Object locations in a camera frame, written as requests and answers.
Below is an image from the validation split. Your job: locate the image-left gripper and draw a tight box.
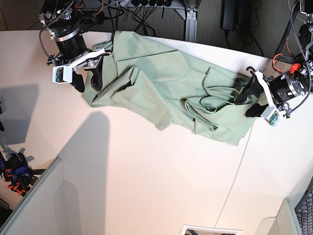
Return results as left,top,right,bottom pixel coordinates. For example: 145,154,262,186
52,49,103,93

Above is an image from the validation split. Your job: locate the black device left edge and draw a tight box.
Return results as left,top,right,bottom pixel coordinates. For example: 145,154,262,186
0,102,5,133

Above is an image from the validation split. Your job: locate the patterned grey chair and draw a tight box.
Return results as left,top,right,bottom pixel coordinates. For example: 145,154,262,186
295,189,313,235

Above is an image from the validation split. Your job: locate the black power adapter pair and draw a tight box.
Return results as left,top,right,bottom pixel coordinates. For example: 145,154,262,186
220,0,252,31

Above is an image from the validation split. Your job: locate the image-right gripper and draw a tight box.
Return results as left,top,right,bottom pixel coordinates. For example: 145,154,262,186
235,73,291,118

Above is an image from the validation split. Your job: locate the light green T-shirt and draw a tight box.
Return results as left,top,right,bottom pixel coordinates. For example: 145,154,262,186
83,31,258,145

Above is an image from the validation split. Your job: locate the aluminium frame post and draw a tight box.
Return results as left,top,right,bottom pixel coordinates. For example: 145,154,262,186
175,0,201,43

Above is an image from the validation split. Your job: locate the grey partition panel left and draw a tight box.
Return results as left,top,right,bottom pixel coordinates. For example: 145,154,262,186
0,158,63,235

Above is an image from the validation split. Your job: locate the grey partition panel right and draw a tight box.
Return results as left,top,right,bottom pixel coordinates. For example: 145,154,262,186
268,199,302,235

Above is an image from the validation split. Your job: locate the grey partition panel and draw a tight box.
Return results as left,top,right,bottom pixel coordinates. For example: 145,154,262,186
268,199,302,235
0,158,63,235

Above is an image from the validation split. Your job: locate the blue orange clamp pile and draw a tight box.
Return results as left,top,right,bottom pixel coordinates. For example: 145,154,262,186
0,153,33,197

